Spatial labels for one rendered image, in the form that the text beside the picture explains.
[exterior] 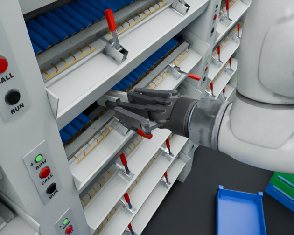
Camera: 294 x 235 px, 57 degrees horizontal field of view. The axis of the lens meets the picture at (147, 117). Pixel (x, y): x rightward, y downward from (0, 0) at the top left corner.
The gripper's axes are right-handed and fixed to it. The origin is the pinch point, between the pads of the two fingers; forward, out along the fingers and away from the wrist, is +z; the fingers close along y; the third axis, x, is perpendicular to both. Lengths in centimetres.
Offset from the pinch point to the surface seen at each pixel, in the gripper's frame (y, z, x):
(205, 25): -41.6, -5.5, -1.8
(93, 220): 16.1, 0.7, 26.4
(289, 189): -56, -39, 76
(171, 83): -21.7, -2.9, 8.0
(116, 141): 4.6, -2.8, 8.0
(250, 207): -45, -26, 86
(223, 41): -88, 4, 24
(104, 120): 3.8, 0.0, 3.4
